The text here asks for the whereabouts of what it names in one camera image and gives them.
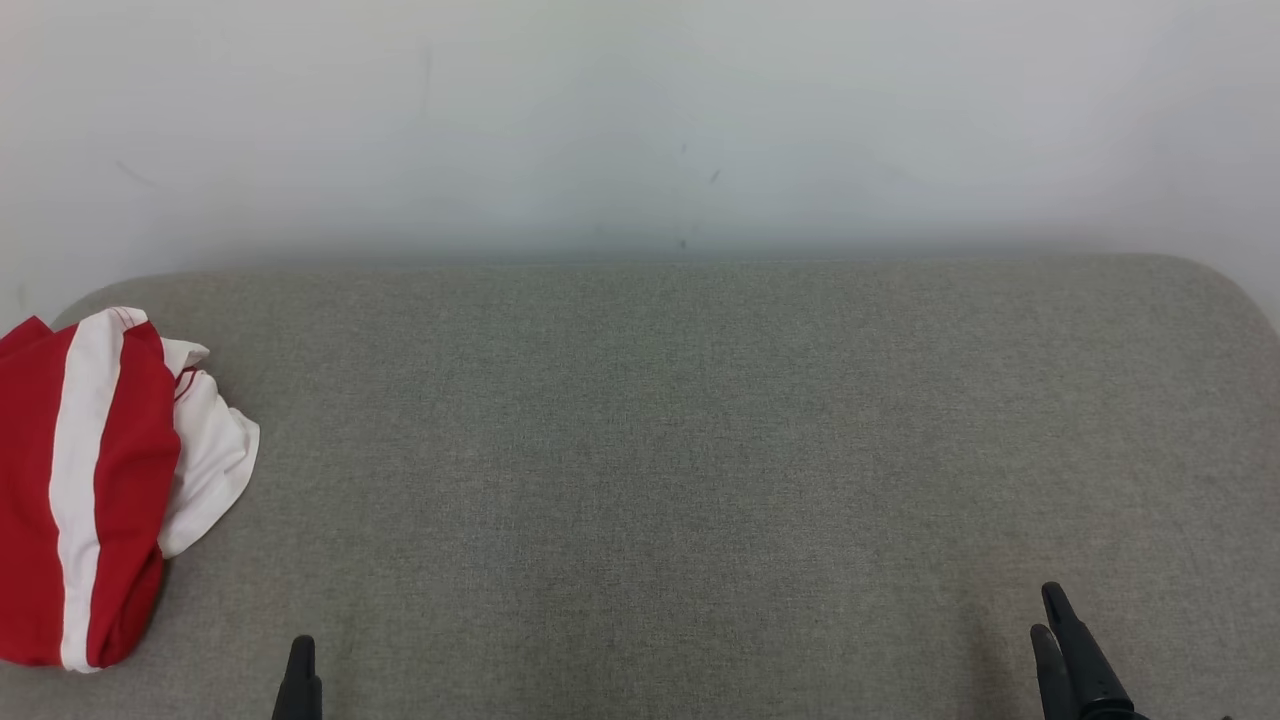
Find grey fabric sofa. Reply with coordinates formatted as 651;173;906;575
0;254;1280;720

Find red shorts with white stripe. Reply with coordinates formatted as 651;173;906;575
0;306;183;673

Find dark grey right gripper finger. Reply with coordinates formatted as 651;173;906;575
1041;582;1151;720
1029;624;1077;720

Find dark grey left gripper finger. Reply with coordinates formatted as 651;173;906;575
272;635;324;720

